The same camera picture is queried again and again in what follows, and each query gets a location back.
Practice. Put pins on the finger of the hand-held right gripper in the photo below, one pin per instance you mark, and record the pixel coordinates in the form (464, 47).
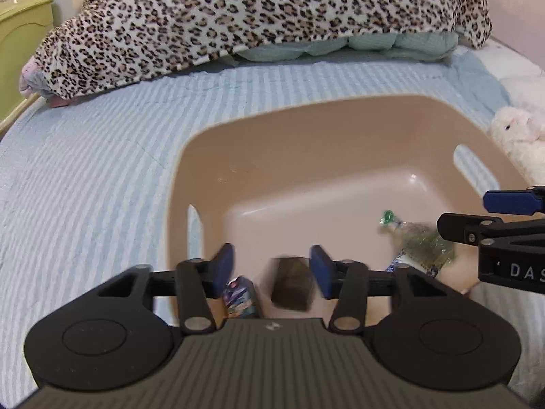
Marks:
(509, 203)
(468, 226)

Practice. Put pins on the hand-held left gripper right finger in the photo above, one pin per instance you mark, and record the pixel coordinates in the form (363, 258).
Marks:
(320, 270)

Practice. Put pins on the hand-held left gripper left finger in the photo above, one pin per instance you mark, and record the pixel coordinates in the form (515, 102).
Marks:
(224, 264)

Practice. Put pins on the dark brown block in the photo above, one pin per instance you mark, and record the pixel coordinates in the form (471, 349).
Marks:
(291, 285)

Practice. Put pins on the clear plastic bottle green cap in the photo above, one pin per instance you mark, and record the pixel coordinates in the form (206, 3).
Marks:
(419, 245)

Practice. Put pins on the beige plastic basin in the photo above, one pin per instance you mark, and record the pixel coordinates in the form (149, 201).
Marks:
(340, 157)

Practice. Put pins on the small colourful carton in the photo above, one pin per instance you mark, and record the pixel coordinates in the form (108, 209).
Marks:
(240, 298)

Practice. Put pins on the white plush toy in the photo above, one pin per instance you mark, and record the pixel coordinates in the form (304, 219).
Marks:
(517, 130)

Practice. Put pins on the light green quilted pillow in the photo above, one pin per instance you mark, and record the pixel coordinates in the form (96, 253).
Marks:
(383, 44)

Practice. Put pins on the leopard print blanket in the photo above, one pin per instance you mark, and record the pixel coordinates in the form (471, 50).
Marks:
(213, 17)

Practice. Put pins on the green wooden headboard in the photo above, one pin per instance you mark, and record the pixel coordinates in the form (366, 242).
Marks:
(21, 59)

